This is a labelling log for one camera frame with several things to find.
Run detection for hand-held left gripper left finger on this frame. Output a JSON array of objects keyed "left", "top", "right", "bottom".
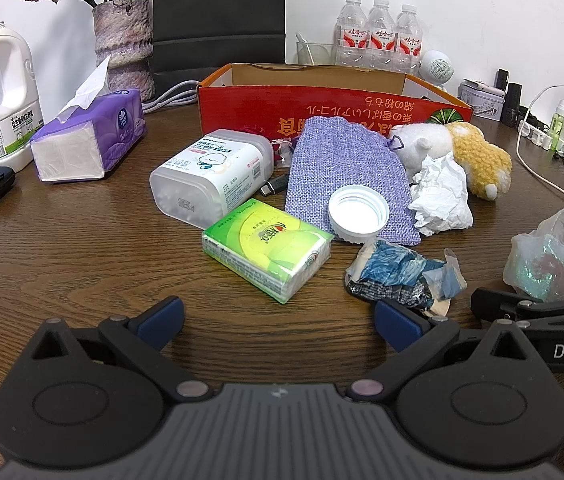
[{"left": 29, "top": 296, "right": 213, "bottom": 404}]

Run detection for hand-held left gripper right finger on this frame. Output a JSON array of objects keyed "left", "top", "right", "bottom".
[{"left": 346, "top": 299, "right": 534, "bottom": 404}]

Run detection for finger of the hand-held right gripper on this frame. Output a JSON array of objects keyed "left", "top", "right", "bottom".
[{"left": 470, "top": 286, "right": 564, "bottom": 323}]

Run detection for clear iridescent plastic bag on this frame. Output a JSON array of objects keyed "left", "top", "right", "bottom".
[{"left": 503, "top": 206, "right": 564, "bottom": 303}]

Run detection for blue wrapper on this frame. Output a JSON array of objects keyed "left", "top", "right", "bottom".
[{"left": 344, "top": 240, "right": 467, "bottom": 317}]

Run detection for large white bottle cap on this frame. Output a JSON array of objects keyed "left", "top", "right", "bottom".
[{"left": 328, "top": 185, "right": 390, "bottom": 241}]

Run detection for green tissue packet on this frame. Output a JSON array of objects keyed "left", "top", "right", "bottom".
[{"left": 202, "top": 198, "right": 335, "bottom": 305}]

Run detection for white tissue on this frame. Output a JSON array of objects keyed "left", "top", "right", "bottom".
[{"left": 407, "top": 154, "right": 474, "bottom": 237}]

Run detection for white cotton swab box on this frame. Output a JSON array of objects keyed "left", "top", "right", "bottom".
[{"left": 149, "top": 128, "right": 275, "bottom": 231}]

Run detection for purple burlap pouch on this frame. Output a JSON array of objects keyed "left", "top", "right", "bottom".
[{"left": 284, "top": 116, "right": 422, "bottom": 247}]

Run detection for black braided usb cable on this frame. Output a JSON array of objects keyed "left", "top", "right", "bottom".
[{"left": 260, "top": 177, "right": 289, "bottom": 197}]

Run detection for red and orange cardboard box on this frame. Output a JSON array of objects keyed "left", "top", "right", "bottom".
[{"left": 197, "top": 63, "right": 474, "bottom": 137}]

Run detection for white and yellow plush toy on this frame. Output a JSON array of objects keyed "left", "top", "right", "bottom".
[{"left": 392, "top": 121, "right": 513, "bottom": 202}]

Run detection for green spray bottle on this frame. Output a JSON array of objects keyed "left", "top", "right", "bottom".
[{"left": 551, "top": 100, "right": 564, "bottom": 153}]

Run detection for purple tissue pack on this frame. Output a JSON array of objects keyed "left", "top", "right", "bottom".
[{"left": 29, "top": 56, "right": 148, "bottom": 183}]

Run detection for white tin box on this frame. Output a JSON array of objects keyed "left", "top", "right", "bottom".
[{"left": 458, "top": 79, "right": 506, "bottom": 118}]

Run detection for white round speaker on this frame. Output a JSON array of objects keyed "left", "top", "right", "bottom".
[{"left": 418, "top": 50, "right": 455, "bottom": 92}]

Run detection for white detergent bottle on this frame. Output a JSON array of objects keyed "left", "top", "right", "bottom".
[{"left": 0, "top": 21, "right": 45, "bottom": 171}]

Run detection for clear glass cup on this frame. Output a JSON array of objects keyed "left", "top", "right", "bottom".
[{"left": 295, "top": 40, "right": 338, "bottom": 67}]

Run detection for clear water bottle red label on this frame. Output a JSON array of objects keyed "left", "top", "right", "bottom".
[
  {"left": 393, "top": 4, "right": 423, "bottom": 73},
  {"left": 366, "top": 0, "right": 397, "bottom": 71},
  {"left": 333, "top": 0, "right": 369, "bottom": 68}
]

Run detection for black paper bag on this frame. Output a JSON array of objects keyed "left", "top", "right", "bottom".
[{"left": 152, "top": 0, "right": 287, "bottom": 96}]

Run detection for thin white cable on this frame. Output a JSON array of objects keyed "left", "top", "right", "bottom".
[{"left": 516, "top": 85, "right": 564, "bottom": 211}]

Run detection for pale lilac braided cable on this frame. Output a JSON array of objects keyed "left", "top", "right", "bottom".
[{"left": 142, "top": 80, "right": 203, "bottom": 113}]

